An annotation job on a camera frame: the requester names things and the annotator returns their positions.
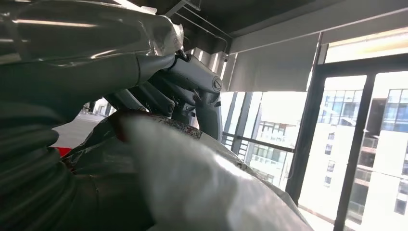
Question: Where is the grey package with red print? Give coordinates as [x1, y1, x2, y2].
[48, 110, 315, 231]

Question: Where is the grey roller blind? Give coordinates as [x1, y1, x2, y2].
[228, 33, 321, 93]

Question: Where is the black window frame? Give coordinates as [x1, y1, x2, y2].
[220, 52, 408, 231]

